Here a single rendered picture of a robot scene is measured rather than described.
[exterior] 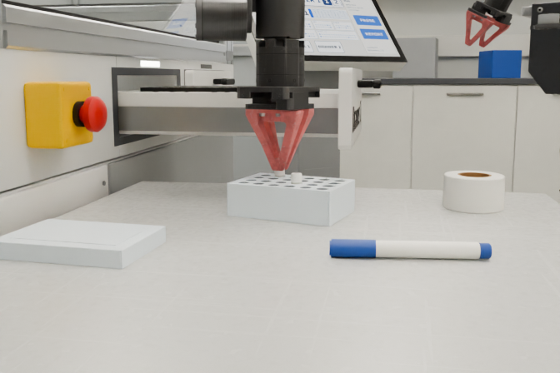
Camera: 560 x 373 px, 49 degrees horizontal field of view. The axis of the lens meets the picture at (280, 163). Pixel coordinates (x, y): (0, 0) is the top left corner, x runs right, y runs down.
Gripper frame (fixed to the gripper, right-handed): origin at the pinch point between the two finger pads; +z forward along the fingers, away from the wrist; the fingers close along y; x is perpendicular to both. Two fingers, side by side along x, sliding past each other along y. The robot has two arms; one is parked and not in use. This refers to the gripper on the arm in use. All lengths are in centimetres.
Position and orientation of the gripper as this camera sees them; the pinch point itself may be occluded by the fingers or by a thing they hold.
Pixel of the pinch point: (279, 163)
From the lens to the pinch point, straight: 74.5
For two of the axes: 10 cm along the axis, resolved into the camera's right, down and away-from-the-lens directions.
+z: 0.0, 9.9, 1.3
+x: 9.1, 0.6, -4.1
